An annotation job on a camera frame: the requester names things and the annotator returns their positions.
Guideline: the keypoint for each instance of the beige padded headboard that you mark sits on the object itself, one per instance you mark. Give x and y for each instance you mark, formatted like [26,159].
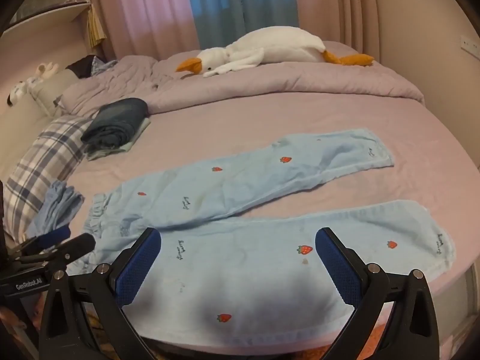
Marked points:
[18,135]

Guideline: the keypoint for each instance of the bed with pink sheet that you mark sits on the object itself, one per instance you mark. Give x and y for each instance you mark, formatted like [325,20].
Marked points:
[337,120]

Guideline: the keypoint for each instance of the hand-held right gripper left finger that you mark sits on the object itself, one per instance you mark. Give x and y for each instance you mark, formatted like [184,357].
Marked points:
[138,266]

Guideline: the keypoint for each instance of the white goose plush toy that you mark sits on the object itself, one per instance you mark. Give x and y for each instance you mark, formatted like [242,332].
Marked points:
[277,47]

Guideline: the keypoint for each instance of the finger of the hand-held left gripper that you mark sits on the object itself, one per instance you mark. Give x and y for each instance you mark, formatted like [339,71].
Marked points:
[56,235]
[78,245]

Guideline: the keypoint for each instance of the black garment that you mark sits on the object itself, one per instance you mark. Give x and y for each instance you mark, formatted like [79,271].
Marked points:
[80,66]

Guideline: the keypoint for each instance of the small white plush toy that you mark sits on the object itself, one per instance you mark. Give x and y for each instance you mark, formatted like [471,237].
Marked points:
[47,70]

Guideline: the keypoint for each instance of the light blue strawberry pants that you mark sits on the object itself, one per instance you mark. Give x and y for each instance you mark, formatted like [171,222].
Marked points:
[243,270]

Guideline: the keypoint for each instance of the purple duvet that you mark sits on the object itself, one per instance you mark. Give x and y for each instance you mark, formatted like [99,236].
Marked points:
[262,82]

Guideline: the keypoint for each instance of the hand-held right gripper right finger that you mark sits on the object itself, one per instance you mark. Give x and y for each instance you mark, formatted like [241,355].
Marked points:
[337,266]

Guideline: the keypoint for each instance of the dark folded clothes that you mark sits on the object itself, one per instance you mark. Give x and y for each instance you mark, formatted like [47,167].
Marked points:
[116,118]

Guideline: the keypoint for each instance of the blue curtain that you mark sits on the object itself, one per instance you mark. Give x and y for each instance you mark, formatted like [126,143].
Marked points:
[240,3]

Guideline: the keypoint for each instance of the pink curtain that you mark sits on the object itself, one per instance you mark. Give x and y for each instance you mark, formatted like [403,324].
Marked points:
[318,3]
[150,11]

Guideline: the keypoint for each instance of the blue plaid shirt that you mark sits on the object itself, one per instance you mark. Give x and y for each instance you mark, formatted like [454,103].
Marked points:
[103,65]

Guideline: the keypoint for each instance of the white and black plush dog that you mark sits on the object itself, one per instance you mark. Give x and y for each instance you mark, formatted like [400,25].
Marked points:
[18,90]

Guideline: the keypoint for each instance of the blue folded cloth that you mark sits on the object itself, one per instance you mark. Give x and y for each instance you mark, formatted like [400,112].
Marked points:
[56,206]

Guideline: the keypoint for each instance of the grey pillow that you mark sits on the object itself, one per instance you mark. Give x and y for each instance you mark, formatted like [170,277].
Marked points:
[52,90]

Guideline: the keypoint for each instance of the plaid pillow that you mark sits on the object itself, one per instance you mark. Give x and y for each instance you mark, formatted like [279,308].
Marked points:
[41,165]

